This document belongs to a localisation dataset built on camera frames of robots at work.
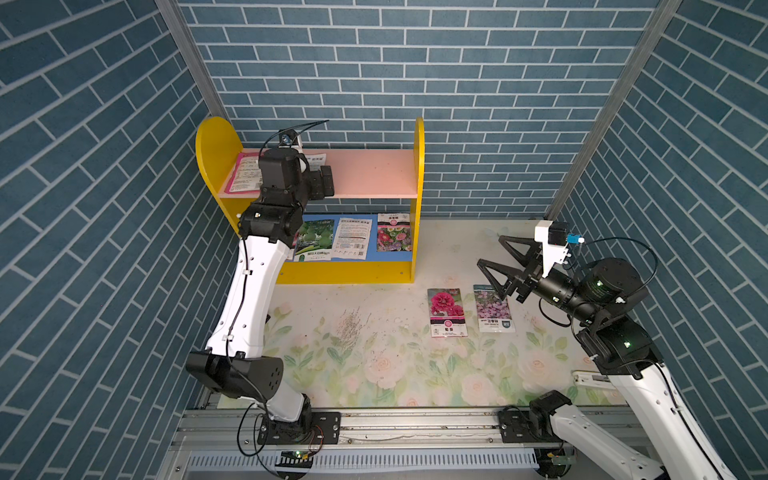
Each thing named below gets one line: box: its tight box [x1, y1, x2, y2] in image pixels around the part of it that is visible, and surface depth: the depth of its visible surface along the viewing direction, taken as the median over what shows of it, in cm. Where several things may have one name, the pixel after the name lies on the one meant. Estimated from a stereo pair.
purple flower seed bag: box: [473, 284, 516, 333], surface depth 95 cm
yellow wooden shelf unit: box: [196, 116, 425, 284], surface depth 93 cm
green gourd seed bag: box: [292, 218, 335, 262], surface depth 96 cm
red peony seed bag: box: [427, 288, 469, 338], surface depth 96 cm
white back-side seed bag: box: [332, 218, 372, 260], surface depth 98 cm
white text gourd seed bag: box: [304, 153, 327, 171], surface depth 80 cm
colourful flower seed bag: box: [377, 213, 412, 252], surface depth 98 cm
